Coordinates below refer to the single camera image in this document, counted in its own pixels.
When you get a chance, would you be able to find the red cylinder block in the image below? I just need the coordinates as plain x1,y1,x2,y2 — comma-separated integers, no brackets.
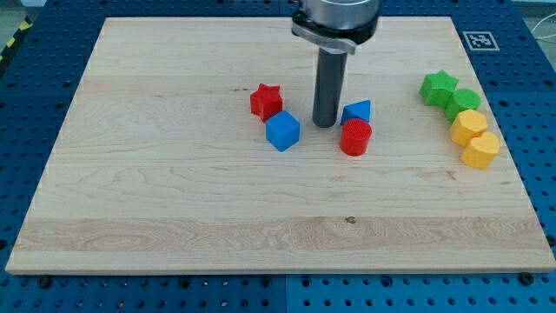
340,118,373,157

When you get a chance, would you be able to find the blue cube block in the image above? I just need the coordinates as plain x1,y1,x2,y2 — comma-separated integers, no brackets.
266,110,301,151

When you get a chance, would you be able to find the red star block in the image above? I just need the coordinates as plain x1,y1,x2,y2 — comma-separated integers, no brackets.
250,83,283,123

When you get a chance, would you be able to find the light wooden board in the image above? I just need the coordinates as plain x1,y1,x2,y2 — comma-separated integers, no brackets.
6,17,555,275

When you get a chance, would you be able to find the blue triangle block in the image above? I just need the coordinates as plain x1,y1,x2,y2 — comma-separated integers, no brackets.
341,99,372,125

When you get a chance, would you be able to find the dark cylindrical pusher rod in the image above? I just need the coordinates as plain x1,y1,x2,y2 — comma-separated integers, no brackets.
312,48,348,128

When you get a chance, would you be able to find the green star block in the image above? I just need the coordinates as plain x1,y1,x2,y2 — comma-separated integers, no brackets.
419,70,459,109

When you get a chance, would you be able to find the green cylinder block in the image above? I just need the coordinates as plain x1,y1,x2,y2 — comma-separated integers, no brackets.
445,89,481,122

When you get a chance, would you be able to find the yellow hexagon block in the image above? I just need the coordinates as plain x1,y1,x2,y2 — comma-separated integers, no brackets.
450,110,487,147

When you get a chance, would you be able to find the yellow heart block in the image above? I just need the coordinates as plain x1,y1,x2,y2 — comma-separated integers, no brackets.
460,131,500,170

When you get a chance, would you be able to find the white fiducial marker tag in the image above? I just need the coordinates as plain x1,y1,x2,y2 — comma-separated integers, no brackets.
462,30,500,51

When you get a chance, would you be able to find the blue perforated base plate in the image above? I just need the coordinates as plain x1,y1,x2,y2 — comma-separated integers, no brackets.
1,1,555,312

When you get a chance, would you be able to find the white cable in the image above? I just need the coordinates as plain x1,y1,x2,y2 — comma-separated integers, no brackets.
530,11,556,45

